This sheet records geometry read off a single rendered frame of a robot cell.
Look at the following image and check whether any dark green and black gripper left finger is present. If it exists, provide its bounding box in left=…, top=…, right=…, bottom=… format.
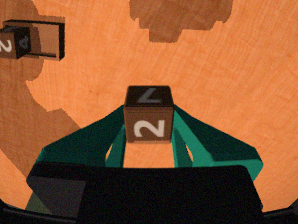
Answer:
left=35, top=104, right=127, bottom=167

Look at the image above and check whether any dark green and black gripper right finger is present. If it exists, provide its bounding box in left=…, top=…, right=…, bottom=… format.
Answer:
left=171, top=104, right=263, bottom=182

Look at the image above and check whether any brown calendar cube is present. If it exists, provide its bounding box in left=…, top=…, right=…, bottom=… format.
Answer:
left=123, top=85, right=175, bottom=144
left=0, top=26, right=31, bottom=60

